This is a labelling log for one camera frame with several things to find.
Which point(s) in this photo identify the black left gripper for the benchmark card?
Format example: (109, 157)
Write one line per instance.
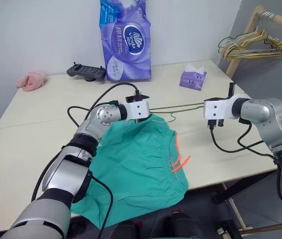
(130, 99)

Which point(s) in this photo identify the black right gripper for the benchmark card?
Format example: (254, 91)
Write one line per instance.
(230, 90)

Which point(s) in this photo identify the green shorts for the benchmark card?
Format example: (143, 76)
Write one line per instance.
(143, 169)

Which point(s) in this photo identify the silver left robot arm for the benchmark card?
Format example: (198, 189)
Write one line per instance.
(63, 174)

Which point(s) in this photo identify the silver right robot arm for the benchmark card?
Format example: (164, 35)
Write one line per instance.
(267, 112)

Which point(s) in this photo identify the small purple tissue pack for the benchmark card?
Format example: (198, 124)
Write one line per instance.
(193, 79)

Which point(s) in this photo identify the purple tissue multipack bag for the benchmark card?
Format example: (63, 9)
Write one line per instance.
(125, 49)

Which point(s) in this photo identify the black handheld controller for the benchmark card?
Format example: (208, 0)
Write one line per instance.
(86, 72)

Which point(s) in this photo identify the wooden clothes rack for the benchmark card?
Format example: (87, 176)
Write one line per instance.
(241, 47)

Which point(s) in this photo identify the pink fluffy cloth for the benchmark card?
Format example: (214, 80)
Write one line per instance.
(32, 81)

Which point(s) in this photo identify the dark rounded shape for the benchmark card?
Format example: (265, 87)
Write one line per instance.
(183, 226)
(125, 230)

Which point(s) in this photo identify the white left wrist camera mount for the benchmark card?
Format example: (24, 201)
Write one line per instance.
(139, 110)

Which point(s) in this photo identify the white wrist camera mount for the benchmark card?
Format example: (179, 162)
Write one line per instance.
(217, 109)
(139, 110)

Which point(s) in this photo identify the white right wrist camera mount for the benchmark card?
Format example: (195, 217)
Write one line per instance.
(217, 109)

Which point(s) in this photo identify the light wooden leg frame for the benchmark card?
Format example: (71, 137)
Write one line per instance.
(237, 214)

